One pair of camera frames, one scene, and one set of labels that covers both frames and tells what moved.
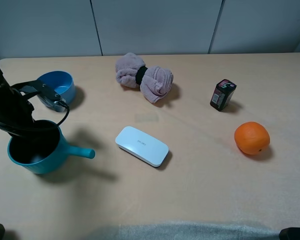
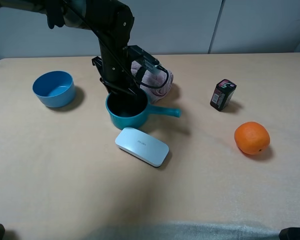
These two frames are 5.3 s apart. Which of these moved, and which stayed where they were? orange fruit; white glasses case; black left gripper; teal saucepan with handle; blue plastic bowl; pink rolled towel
Moved: black left gripper; teal saucepan with handle
Stayed: orange fruit; white glasses case; pink rolled towel; blue plastic bowl
